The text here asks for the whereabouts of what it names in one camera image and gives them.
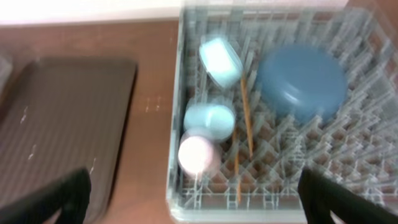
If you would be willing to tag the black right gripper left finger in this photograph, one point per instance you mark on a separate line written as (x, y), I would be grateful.
(69, 194)

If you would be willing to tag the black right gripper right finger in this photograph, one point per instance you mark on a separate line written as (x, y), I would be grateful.
(320, 197)

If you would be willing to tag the wooden chopstick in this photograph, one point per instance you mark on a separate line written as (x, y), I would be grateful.
(235, 139)
(247, 114)

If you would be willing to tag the dark blue plate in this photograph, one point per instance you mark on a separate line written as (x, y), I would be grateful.
(301, 81)

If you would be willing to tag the pink cup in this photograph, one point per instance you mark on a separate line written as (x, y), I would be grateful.
(198, 156)

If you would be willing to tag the light blue cup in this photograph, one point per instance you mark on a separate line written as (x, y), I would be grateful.
(215, 121)

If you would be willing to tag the light blue small bowl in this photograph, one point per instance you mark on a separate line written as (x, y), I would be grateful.
(221, 62)

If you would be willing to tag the grey dishwasher rack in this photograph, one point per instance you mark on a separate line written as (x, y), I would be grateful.
(357, 148)

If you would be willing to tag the brown serving tray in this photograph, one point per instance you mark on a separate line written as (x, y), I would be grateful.
(65, 113)

